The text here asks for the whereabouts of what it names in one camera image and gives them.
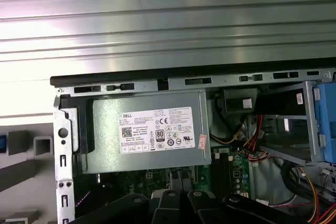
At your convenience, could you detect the grey parts rack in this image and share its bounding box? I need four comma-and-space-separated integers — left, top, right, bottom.
0, 125, 57, 224

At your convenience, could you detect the power supply wire bundle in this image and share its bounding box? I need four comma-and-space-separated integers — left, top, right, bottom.
209, 113, 268, 164

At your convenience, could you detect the grey metal drive cage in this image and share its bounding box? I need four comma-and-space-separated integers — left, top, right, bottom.
258, 81, 336, 166

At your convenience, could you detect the grey power supply unit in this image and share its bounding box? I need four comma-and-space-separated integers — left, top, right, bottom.
81, 90, 212, 175

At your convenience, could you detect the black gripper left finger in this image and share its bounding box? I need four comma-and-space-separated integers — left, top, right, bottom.
68, 189, 182, 224

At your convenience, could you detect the blue drive cage latch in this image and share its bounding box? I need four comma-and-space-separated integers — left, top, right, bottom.
311, 82, 336, 163

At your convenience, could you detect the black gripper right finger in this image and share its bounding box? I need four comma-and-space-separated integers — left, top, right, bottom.
186, 190, 320, 224

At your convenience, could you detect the black RAM slot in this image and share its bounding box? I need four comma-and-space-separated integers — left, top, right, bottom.
222, 152, 227, 193
226, 153, 233, 194
217, 152, 223, 192

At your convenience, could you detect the orange power wire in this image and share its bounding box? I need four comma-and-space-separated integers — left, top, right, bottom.
296, 174, 336, 224

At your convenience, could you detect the green motherboard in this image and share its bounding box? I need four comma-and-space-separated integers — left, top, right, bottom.
75, 144, 254, 209

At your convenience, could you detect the black open PC case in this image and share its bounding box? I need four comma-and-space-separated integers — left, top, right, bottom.
49, 67, 336, 224

